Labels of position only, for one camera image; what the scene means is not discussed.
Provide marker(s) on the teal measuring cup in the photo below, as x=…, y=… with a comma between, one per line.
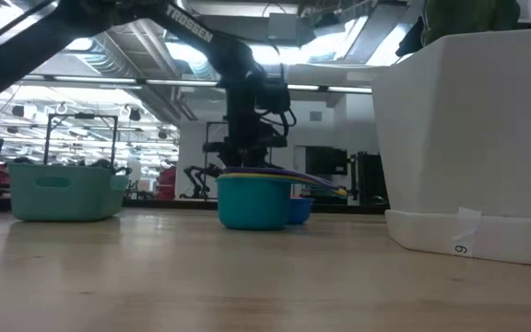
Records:
x=254, y=205

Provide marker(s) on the blue measuring cup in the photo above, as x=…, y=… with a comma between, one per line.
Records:
x=301, y=211

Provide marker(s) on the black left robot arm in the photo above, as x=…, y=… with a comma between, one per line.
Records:
x=187, y=27

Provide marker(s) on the teal plastic basket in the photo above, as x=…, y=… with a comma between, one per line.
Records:
x=62, y=193

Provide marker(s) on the black legged robot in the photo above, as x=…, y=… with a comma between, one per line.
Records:
x=210, y=170

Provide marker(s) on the red machine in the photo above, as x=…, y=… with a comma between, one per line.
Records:
x=168, y=184

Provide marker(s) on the black equipment rack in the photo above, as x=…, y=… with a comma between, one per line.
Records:
x=369, y=177

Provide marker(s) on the horizontal light bar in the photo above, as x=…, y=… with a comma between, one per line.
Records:
x=95, y=79

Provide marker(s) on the white plant pot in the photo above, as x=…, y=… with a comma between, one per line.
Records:
x=468, y=138

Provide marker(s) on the white tape label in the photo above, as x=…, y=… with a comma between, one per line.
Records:
x=466, y=230

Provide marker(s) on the green cactus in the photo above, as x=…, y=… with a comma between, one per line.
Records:
x=468, y=18

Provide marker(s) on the black metal gantry frame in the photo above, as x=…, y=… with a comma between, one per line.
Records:
x=207, y=147
x=84, y=115

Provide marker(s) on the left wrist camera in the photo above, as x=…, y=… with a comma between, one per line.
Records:
x=274, y=97

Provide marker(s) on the black wall cabinet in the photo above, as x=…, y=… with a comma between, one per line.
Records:
x=325, y=161

